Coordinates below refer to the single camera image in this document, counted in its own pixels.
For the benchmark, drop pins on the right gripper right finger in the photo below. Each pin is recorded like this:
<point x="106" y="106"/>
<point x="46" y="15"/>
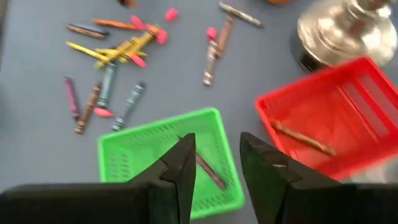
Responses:
<point x="311" y="205"/>

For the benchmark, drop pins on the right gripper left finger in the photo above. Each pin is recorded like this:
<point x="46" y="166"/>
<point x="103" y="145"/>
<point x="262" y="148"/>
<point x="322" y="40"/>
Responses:
<point x="93" y="205"/>

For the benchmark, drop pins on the purple crayon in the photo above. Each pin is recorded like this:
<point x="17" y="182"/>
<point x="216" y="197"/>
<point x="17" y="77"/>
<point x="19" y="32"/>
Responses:
<point x="211" y="172"/>
<point x="71" y="99"/>

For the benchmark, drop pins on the dark blue crayon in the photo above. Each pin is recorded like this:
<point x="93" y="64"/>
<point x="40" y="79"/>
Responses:
<point x="93" y="28"/>

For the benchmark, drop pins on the green plastic basket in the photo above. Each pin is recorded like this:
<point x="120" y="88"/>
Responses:
<point x="140" y="146"/>

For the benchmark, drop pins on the pink cap eraser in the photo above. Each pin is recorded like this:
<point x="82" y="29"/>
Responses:
<point x="103" y="112"/>
<point x="138" y="60"/>
<point x="212" y="33"/>
<point x="137" y="22"/>
<point x="161" y="37"/>
<point x="171" y="14"/>

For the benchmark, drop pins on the red plastic basket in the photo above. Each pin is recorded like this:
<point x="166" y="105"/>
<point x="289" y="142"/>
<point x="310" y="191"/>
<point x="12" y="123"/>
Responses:
<point x="311" y="102"/>

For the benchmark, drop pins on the yellow crayon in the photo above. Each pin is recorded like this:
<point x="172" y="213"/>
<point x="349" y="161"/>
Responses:
<point x="87" y="51"/>
<point x="109" y="59"/>
<point x="136" y="42"/>

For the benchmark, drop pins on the silver table lamp white shade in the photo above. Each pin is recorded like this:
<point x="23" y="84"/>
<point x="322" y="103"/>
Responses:
<point x="342" y="31"/>

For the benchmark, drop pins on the orange plastic bin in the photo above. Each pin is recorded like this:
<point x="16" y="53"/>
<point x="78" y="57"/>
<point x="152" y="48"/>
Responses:
<point x="280" y="2"/>

